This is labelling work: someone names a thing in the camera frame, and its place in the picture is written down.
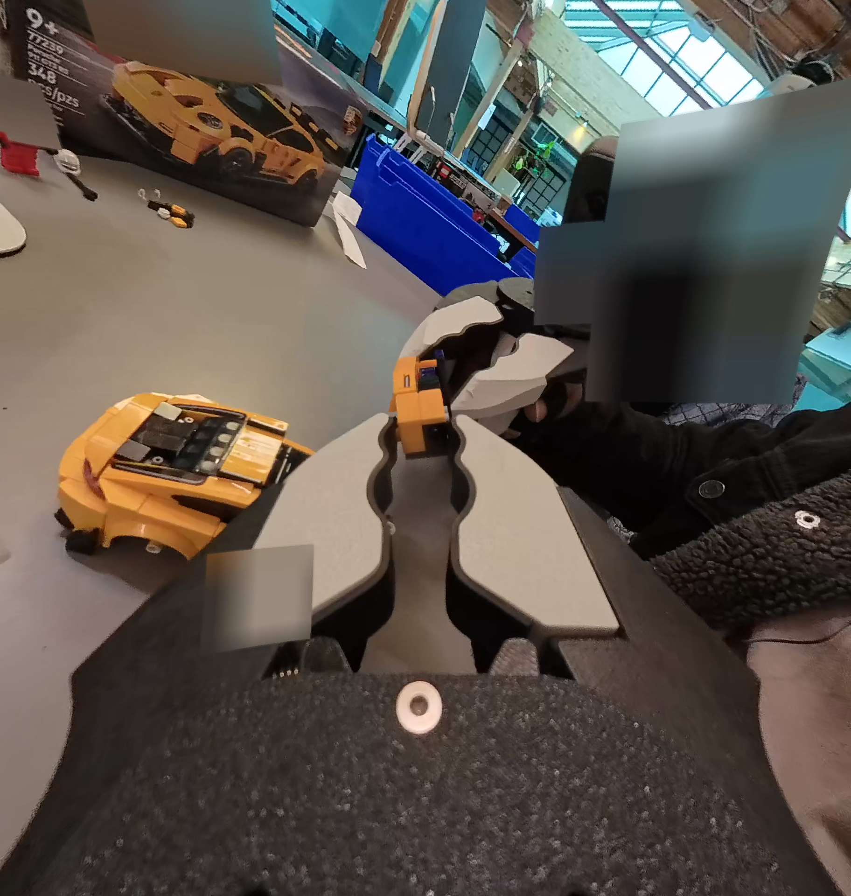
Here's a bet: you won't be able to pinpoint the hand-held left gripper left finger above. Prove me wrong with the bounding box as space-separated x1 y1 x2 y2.
256 413 395 623

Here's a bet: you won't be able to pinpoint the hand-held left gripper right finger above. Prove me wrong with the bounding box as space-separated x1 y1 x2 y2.
448 414 622 639

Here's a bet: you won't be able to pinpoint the red lego minifigure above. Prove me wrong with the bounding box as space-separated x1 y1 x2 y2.
0 129 43 173

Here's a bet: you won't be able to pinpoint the person's right forearm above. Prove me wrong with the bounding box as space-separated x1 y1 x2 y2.
523 399 851 561

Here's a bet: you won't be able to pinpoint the person's right hand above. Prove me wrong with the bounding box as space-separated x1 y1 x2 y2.
508 377 589 442

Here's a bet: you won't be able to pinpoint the black lego set box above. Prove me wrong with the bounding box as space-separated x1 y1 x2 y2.
9 0 367 228

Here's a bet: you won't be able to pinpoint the building instruction booklet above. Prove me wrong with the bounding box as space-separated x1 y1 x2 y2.
328 195 369 270

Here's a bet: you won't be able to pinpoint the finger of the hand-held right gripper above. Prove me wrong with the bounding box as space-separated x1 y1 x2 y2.
452 331 575 438
399 294 506 365

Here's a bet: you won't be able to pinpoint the spare small lego pieces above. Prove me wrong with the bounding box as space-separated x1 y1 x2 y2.
137 188 195 231

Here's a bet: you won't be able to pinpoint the yellow lego car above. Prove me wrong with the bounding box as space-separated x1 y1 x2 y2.
55 392 314 561

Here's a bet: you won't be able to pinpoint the beige hoodie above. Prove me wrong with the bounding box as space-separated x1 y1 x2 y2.
744 602 851 896

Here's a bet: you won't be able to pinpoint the blue plastic bin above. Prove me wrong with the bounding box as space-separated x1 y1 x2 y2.
349 133 517 295
499 202 540 277

